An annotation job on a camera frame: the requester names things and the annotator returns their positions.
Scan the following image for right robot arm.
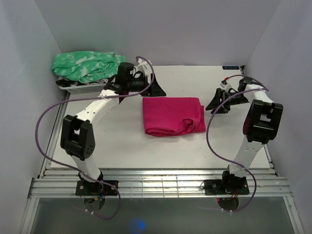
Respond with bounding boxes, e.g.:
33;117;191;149
203;75;283;196

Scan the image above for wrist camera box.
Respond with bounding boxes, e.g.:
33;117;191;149
220;78;232;92
136;59;152;76

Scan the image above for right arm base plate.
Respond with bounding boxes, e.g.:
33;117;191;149
199;179;250;195

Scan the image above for pink trousers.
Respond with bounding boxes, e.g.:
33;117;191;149
142;97;206;137

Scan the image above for black white clothes in basket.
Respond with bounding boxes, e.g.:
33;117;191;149
56;75;116;87

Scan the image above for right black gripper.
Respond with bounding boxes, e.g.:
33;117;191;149
205;88;249;114

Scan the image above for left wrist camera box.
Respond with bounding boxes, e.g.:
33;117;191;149
136;59;152;76

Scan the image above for aluminium front rail frame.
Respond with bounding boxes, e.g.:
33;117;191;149
21;94;304;234

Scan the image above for green white patterned garment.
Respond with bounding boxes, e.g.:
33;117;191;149
51;51;126;84

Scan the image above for blue table label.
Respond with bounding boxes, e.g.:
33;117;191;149
222;66;240;70

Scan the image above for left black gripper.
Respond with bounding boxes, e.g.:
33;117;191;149
127;74;167;98

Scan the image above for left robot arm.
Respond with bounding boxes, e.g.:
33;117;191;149
60;58;166;195

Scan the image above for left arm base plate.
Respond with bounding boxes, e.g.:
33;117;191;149
75;180;117;196

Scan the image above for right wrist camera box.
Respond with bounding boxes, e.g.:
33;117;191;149
220;78;232;92

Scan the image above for white plastic basket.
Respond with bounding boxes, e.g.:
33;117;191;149
56;79;107;94

